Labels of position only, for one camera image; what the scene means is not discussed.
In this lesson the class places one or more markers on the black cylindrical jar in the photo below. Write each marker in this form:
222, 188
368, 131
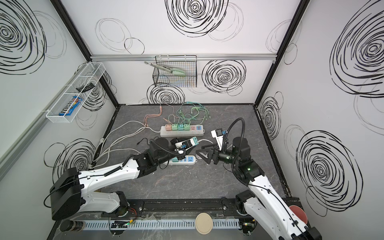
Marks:
72, 226

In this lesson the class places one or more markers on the pink plastic cup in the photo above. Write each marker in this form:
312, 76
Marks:
299, 212

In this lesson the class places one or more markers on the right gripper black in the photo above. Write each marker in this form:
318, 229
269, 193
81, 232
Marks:
212, 155

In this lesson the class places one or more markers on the black wire wall basket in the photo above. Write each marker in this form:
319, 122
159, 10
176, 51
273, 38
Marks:
187, 63

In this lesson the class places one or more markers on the white blue power strip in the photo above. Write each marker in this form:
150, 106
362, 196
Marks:
188, 160

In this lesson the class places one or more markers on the dark teal charger plug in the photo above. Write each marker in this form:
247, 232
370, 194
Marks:
194, 141

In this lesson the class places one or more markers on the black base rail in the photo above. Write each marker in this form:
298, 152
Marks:
224, 206

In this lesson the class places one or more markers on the black remote control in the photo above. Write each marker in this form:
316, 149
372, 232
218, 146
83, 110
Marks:
85, 88

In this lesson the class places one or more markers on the beige round lid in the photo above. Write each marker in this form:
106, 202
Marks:
204, 223

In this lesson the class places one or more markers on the pink charger plug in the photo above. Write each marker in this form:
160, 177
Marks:
168, 127

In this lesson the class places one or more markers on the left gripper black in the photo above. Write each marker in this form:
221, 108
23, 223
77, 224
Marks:
176, 143

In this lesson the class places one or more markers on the white multicolour power strip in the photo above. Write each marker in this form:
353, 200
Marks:
195, 131

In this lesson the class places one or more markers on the white wire wall shelf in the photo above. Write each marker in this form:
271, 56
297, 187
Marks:
93, 100

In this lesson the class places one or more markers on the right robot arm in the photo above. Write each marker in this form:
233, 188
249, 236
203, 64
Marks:
260, 201

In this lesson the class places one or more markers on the green kitchen tongs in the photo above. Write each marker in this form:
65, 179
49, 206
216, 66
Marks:
174, 71

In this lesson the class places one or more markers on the white slotted cable duct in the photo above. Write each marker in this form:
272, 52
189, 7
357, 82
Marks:
115, 225

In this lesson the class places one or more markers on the blue candy packet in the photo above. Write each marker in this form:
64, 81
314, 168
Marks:
71, 106

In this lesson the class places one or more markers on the light green charger plug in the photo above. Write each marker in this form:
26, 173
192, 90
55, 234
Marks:
174, 127

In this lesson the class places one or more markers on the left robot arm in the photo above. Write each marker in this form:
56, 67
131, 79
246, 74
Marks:
77, 191

